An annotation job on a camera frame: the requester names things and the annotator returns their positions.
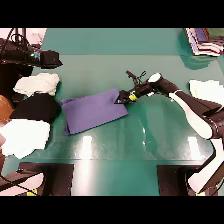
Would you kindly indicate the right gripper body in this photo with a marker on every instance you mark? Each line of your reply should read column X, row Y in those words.
column 126, row 96

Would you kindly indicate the purple shirt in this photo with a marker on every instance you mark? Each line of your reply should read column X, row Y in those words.
column 93, row 111

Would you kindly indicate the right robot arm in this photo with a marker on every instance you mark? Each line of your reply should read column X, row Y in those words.
column 196, row 113

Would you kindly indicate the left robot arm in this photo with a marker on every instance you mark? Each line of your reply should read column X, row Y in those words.
column 20, row 54

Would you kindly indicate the white garment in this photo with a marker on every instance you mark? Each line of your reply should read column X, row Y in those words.
column 25, row 137
column 37, row 84
column 208, row 91

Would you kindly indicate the black garment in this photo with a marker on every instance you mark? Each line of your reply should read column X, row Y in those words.
column 35, row 108

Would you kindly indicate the heap of clothes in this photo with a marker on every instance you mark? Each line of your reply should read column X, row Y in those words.
column 206, row 45

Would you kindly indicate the brown garment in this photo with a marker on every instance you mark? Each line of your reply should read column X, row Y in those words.
column 5, row 109

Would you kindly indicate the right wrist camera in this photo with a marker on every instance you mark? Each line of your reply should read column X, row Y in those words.
column 136, row 79

